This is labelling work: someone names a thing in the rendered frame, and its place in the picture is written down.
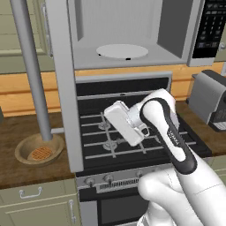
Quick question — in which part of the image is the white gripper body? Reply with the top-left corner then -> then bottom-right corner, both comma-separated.
103,100 -> 146,147

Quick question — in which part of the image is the grey microwave door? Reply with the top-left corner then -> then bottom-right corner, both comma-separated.
45,0 -> 85,174

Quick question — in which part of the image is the white microwave turntable plate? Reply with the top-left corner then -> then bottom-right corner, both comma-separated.
95,43 -> 149,61

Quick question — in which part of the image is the black oven door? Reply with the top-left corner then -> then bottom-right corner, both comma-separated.
79,188 -> 152,226

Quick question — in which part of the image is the brown round waffle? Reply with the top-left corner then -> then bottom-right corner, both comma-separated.
26,146 -> 54,162

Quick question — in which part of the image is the tan bowl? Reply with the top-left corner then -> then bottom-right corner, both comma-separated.
14,132 -> 65,168

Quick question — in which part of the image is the grey microwave oven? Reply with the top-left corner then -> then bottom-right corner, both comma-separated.
66,0 -> 226,71

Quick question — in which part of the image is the beige base cupboard door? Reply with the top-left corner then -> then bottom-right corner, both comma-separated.
0,195 -> 82,226

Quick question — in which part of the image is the black gas stove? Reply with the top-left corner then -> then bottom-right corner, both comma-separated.
74,70 -> 214,226

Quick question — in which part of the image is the grey toaster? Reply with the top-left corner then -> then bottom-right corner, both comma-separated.
186,69 -> 226,133

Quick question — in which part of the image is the beige drawer front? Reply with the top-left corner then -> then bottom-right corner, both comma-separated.
0,177 -> 79,207

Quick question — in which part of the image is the beige base cupboard run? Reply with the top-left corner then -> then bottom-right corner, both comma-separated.
205,154 -> 226,185

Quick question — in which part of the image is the silver base cupboard handle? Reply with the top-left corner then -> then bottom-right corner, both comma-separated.
67,199 -> 77,224

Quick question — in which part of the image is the silver drawer handle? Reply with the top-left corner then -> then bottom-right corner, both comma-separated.
19,186 -> 44,200

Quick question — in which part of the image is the silver wall cupboard handle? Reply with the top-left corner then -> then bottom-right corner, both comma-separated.
41,2 -> 54,58

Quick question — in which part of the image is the beige wall cupboard door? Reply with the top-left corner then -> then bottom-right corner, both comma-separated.
0,0 -> 56,57

